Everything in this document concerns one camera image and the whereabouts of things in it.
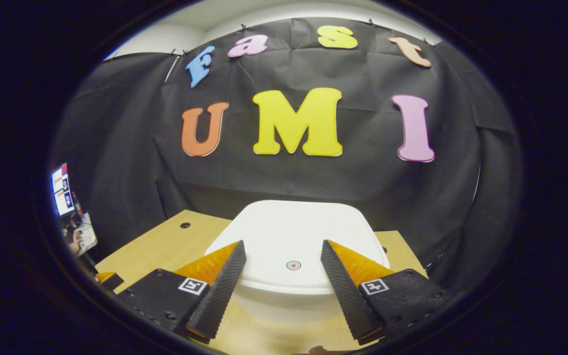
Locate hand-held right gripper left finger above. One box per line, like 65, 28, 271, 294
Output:
116, 240, 247, 344

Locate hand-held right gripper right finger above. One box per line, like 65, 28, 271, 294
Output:
320, 239, 451, 346

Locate white desktop garbage bin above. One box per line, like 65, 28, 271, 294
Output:
204, 200, 391, 326

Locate wooden desktop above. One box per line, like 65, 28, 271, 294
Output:
95, 210, 428, 355

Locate computer monitor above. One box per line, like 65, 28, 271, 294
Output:
50, 163, 75, 216

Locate black backdrop cloth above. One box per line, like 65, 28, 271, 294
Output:
50, 17, 524, 291

